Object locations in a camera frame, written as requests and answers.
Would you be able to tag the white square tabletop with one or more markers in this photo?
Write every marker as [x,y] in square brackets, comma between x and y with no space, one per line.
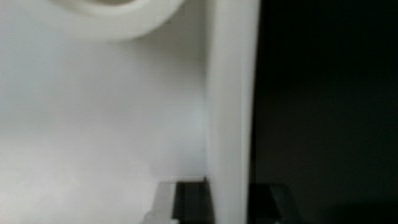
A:
[126,81]

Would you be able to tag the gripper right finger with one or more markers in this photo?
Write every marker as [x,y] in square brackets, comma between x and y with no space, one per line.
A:
[272,206]

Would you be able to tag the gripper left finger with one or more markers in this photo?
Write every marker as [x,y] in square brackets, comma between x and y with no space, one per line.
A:
[181,205]

